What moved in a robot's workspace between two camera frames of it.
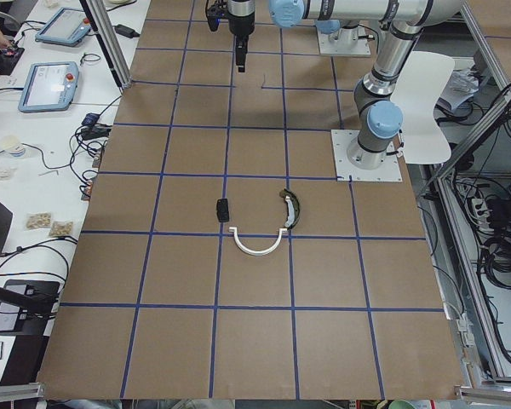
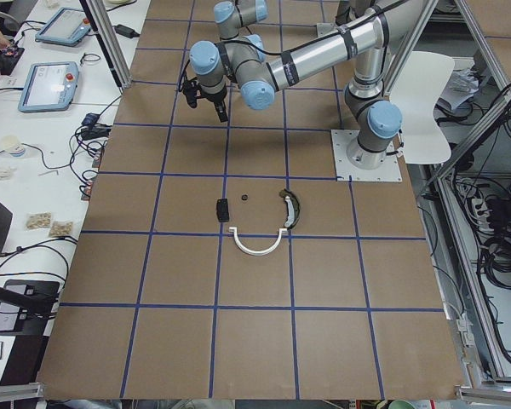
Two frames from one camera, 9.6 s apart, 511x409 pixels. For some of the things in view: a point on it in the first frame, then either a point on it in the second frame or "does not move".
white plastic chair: [414, 100] does not move
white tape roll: [11, 144] does not move
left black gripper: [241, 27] → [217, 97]
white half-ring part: [252, 252] does not move
